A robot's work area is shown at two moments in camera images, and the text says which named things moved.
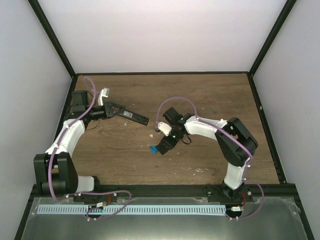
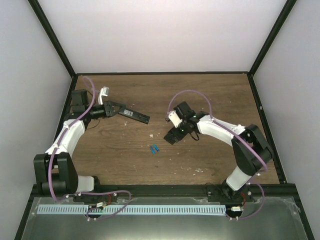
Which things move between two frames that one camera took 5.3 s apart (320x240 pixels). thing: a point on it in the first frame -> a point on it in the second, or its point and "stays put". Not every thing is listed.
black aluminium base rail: (217, 192) stays put
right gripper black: (170, 144) -> (171, 131)
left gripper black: (109, 112) stays put
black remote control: (135, 116) stays put
